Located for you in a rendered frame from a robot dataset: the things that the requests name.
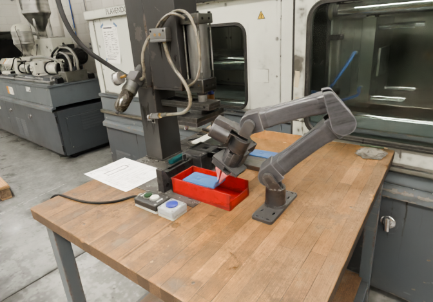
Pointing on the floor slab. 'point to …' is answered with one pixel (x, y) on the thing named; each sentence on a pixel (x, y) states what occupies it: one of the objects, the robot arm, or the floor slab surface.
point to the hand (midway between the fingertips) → (220, 180)
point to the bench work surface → (232, 237)
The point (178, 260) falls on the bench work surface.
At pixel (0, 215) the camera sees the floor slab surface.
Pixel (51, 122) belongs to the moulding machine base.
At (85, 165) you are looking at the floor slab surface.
